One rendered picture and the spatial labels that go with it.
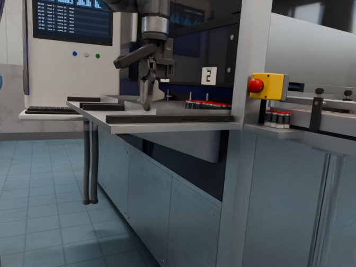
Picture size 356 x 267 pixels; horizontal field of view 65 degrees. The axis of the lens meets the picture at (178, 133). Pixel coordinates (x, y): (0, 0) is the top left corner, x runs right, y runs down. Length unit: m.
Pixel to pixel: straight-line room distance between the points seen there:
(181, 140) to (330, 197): 0.45
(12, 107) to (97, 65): 3.14
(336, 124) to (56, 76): 1.35
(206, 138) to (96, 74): 0.93
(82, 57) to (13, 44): 3.08
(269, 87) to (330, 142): 0.21
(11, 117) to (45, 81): 3.08
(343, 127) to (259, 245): 0.52
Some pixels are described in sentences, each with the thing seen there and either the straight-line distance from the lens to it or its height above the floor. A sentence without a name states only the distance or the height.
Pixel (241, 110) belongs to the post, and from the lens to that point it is 0.87.
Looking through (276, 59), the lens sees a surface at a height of 1.08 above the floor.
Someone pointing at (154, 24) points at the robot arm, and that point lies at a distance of 0.80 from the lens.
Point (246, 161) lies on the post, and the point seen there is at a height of 0.76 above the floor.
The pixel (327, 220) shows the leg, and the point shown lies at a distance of 0.92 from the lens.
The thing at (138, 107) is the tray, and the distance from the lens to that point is 0.89.
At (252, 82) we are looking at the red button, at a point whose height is 1.00.
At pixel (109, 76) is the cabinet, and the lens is 1.68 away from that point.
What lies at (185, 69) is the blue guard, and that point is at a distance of 1.15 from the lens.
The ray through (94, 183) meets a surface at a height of 0.33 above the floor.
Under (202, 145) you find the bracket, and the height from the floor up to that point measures 0.79.
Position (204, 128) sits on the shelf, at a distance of 0.79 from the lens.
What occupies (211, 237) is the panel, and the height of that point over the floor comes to 0.45.
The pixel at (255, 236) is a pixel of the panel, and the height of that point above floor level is 0.48.
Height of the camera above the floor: 0.99
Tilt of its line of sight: 10 degrees down
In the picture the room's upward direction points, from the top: 4 degrees clockwise
